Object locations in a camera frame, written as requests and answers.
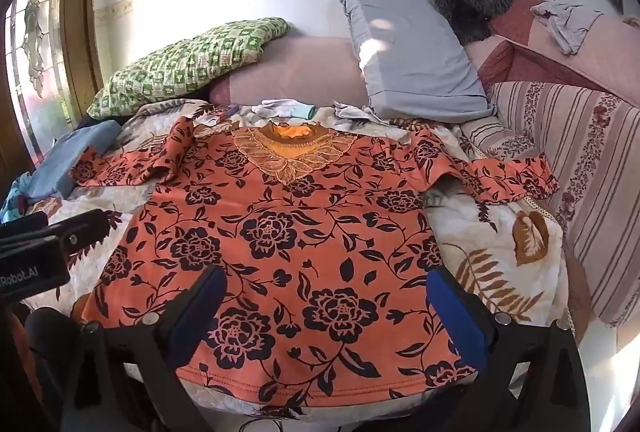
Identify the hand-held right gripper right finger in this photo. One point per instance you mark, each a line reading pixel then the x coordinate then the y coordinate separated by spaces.
pixel 452 312

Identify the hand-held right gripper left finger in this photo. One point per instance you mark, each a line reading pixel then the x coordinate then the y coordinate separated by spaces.
pixel 202 312

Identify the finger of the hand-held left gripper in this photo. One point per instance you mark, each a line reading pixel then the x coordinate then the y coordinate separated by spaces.
pixel 82 227

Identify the orange black floral shirt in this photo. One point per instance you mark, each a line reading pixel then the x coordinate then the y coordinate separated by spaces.
pixel 300 237

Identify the teal cloth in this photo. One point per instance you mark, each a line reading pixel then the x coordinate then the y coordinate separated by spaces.
pixel 12 202

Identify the folded blue cloth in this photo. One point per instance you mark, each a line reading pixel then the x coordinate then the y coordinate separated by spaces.
pixel 65 157

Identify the white leaf print blanket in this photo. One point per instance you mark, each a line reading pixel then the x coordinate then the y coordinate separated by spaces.
pixel 465 232

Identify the small printed cloth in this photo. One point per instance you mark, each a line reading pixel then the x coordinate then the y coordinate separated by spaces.
pixel 217 115

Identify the striped floral sofa cushion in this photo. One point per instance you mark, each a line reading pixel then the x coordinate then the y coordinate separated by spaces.
pixel 575 172

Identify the stained glass window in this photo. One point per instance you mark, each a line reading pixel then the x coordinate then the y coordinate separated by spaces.
pixel 35 37

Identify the green white patterned pillow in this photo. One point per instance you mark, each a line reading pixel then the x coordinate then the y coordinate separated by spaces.
pixel 190 62

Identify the small grey white cloth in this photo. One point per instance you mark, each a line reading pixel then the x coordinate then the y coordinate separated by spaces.
pixel 360 112

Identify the light blue sock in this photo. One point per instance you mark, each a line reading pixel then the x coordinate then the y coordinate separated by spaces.
pixel 285 107

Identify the grey pillow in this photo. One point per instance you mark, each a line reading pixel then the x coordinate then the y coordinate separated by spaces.
pixel 415 62

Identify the mauve padded headboard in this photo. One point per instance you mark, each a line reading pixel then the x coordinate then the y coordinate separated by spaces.
pixel 300 72

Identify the pink red sofa back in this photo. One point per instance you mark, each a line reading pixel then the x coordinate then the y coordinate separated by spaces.
pixel 530 57

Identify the dark furry garment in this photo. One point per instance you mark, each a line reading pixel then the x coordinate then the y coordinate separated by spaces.
pixel 465 7

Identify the light grey garment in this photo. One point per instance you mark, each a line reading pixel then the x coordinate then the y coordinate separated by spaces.
pixel 567 25

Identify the wooden door frame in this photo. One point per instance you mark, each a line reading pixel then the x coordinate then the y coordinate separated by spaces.
pixel 82 12

